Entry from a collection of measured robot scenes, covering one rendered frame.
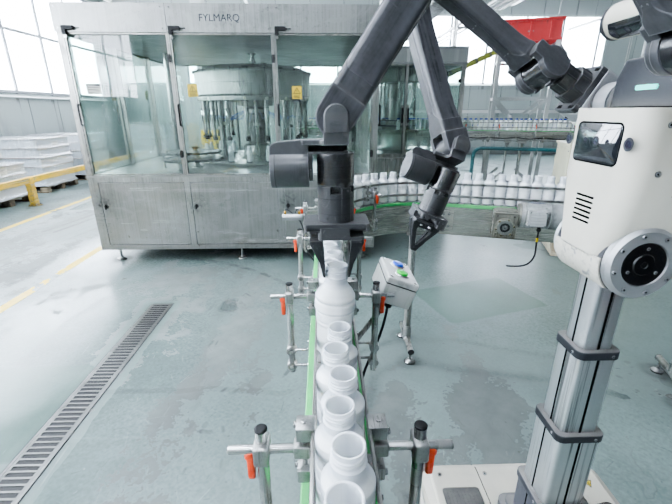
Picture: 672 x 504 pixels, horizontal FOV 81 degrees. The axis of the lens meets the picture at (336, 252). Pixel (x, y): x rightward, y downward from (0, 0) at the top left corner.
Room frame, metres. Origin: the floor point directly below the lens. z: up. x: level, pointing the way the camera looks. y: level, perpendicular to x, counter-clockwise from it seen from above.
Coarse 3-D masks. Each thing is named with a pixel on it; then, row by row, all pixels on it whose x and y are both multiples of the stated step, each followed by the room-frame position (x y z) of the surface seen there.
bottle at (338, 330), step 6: (330, 324) 0.56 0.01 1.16; (336, 324) 0.57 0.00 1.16; (342, 324) 0.57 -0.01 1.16; (348, 324) 0.56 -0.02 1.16; (330, 330) 0.54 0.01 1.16; (336, 330) 0.57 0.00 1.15; (342, 330) 0.57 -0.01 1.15; (348, 330) 0.54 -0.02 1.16; (330, 336) 0.54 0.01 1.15; (336, 336) 0.54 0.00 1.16; (342, 336) 0.54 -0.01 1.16; (348, 336) 0.54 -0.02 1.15; (348, 342) 0.54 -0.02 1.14; (348, 348) 0.54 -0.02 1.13; (354, 348) 0.55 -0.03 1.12; (354, 354) 0.54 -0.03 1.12; (354, 360) 0.54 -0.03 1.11; (354, 366) 0.54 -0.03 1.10
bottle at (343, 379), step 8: (336, 368) 0.45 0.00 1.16; (344, 368) 0.45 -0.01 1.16; (352, 368) 0.45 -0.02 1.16; (336, 376) 0.45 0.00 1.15; (344, 376) 0.45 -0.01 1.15; (352, 376) 0.44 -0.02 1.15; (328, 384) 0.44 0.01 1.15; (336, 384) 0.42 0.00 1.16; (344, 384) 0.42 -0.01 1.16; (352, 384) 0.42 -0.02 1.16; (328, 392) 0.44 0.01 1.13; (336, 392) 0.42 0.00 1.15; (344, 392) 0.42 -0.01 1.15; (352, 392) 0.42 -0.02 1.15; (360, 400) 0.43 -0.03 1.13; (360, 408) 0.42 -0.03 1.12; (360, 416) 0.42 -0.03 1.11; (360, 424) 0.42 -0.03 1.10
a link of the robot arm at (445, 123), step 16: (416, 32) 1.00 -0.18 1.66; (432, 32) 1.00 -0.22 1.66; (416, 48) 0.99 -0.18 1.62; (432, 48) 0.99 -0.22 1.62; (416, 64) 1.00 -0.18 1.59; (432, 64) 0.97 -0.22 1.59; (432, 80) 0.96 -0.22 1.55; (432, 96) 0.95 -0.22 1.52; (448, 96) 0.95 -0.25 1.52; (432, 112) 0.95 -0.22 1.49; (448, 112) 0.93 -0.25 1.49; (432, 128) 0.95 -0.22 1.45; (448, 128) 0.91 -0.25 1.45; (464, 128) 0.92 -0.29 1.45; (432, 144) 0.95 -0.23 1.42; (448, 144) 0.90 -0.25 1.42
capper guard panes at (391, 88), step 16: (384, 80) 5.84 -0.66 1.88; (400, 80) 5.85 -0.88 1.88; (416, 80) 5.86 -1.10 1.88; (448, 80) 5.87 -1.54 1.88; (384, 96) 5.84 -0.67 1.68; (400, 96) 5.85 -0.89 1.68; (416, 96) 5.86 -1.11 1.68; (384, 112) 5.85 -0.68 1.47; (400, 112) 5.85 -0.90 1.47; (416, 112) 5.86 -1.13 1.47; (384, 128) 5.85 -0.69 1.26; (400, 128) 5.85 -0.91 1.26; (416, 128) 5.86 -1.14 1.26; (384, 144) 5.85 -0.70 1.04; (400, 144) 5.85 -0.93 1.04; (416, 144) 5.86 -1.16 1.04
